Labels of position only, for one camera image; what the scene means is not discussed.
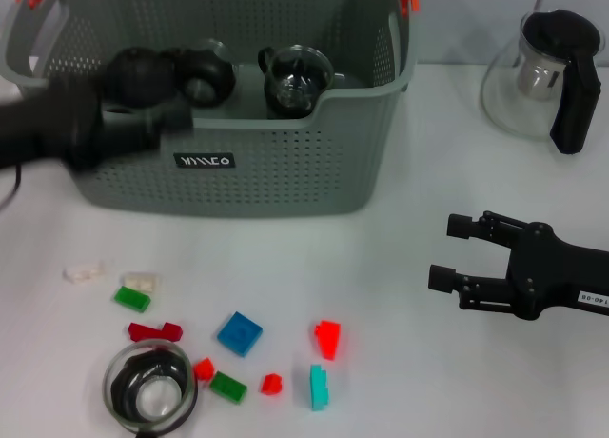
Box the green building brick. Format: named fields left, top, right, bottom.
left=113, top=285, right=153, bottom=313
left=208, top=370, right=249, bottom=404

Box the glass teapot with black handle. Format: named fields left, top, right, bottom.
left=480, top=9, right=606, bottom=156

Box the blue square building brick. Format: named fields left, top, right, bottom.
left=217, top=311, right=264, bottom=358

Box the small red building brick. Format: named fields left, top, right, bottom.
left=259, top=371, right=285, bottom=396
left=193, top=356, right=216, bottom=381

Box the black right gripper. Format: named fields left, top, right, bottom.
left=427, top=210, right=609, bottom=321

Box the red wedge building brick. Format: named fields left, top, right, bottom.
left=313, top=319, right=344, bottom=362

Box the clear white building brick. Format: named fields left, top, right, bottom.
left=64, top=261, right=107, bottom=282

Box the grey perforated storage basket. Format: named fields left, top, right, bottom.
left=0, top=0, right=422, bottom=218

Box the black clay teapot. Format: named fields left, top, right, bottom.
left=102, top=46, right=178, bottom=110

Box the teal building brick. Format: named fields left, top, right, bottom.
left=309, top=364, right=332, bottom=413

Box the dark red building brick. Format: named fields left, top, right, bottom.
left=127, top=321, right=185, bottom=345

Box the glass teacup with black base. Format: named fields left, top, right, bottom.
left=265, top=83, right=320, bottom=120
left=103, top=340, right=199, bottom=434
left=173, top=40, right=238, bottom=109
left=258, top=45, right=335, bottom=118

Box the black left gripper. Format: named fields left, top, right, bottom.
left=0, top=78, right=195, bottom=173

